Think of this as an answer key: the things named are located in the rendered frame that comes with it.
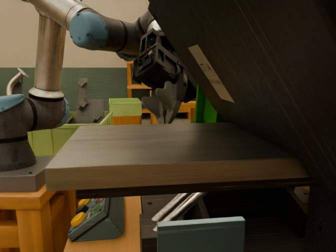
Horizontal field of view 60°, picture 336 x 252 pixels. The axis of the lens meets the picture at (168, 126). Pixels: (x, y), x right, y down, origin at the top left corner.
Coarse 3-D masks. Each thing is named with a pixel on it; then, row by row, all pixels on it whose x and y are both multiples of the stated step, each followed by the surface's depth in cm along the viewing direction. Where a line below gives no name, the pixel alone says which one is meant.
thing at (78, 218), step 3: (78, 213) 54; (81, 213) 53; (84, 213) 53; (75, 216) 53; (78, 216) 52; (81, 216) 52; (84, 216) 53; (72, 219) 53; (75, 219) 52; (78, 219) 52; (81, 219) 52; (72, 222) 52; (75, 222) 52; (78, 222) 52; (72, 225) 52; (75, 225) 52
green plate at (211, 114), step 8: (200, 88) 48; (200, 96) 48; (200, 104) 49; (208, 104) 46; (200, 112) 50; (208, 112) 46; (216, 112) 42; (200, 120) 50; (208, 120) 46; (216, 120) 43
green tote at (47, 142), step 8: (72, 112) 168; (104, 112) 169; (112, 112) 169; (72, 120) 169; (104, 120) 140; (56, 128) 129; (64, 128) 130; (72, 128) 130; (32, 136) 129; (40, 136) 130; (48, 136) 130; (56, 136) 130; (64, 136) 130; (32, 144) 130; (40, 144) 130; (48, 144) 131; (56, 144) 131; (40, 152) 131; (48, 152) 131; (56, 152) 131
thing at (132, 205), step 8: (128, 200) 68; (136, 200) 68; (128, 208) 64; (136, 208) 64; (128, 216) 60; (136, 216) 60; (128, 224) 57; (136, 224) 57; (128, 232) 54; (136, 232) 54; (96, 240) 52; (104, 240) 52; (112, 240) 52; (120, 240) 52; (128, 240) 52; (136, 240) 52; (64, 248) 50; (72, 248) 49; (80, 248) 49; (88, 248) 49; (96, 248) 49; (104, 248) 49; (112, 248) 49; (120, 248) 49; (128, 248) 49; (136, 248) 49
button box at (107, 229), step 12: (96, 204) 55; (108, 204) 55; (120, 204) 61; (96, 216) 51; (108, 216) 52; (120, 216) 57; (72, 228) 52; (84, 228) 51; (96, 228) 51; (108, 228) 52; (120, 228) 52; (72, 240) 51; (84, 240) 52
